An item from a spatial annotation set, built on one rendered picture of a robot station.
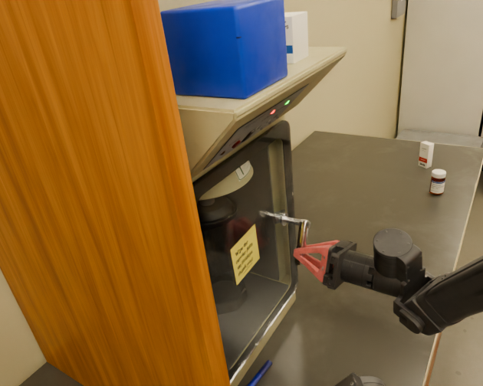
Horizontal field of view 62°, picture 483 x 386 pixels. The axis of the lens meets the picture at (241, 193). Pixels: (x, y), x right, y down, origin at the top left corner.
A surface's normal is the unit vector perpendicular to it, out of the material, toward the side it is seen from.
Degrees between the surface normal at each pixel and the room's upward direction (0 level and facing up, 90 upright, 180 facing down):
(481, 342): 0
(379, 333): 0
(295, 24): 90
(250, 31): 90
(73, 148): 90
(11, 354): 90
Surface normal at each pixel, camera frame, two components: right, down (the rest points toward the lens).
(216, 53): -0.53, 0.46
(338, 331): -0.11, -0.87
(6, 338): 0.84, 0.18
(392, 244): -0.24, -0.72
